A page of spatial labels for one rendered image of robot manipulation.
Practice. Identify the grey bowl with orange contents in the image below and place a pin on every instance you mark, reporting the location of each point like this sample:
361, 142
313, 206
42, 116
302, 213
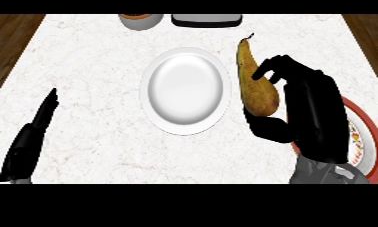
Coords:
141, 21

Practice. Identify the red-rimmed patterned plate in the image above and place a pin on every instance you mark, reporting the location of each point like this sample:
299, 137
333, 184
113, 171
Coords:
362, 137

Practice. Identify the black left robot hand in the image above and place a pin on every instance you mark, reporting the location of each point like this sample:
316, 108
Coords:
30, 137

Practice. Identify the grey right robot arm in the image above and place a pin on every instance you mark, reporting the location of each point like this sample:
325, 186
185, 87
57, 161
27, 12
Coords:
327, 172

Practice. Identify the grey and black appliance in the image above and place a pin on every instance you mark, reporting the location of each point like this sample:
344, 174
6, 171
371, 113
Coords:
207, 20

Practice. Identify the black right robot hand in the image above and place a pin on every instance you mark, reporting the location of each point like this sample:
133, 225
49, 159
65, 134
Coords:
315, 111

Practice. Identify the white plate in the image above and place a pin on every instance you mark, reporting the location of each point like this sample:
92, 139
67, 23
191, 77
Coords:
185, 91

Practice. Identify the brown-yellow pear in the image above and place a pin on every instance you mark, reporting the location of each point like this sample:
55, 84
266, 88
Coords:
256, 87

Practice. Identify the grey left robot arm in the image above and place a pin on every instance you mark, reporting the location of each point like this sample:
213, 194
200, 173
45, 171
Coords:
21, 181

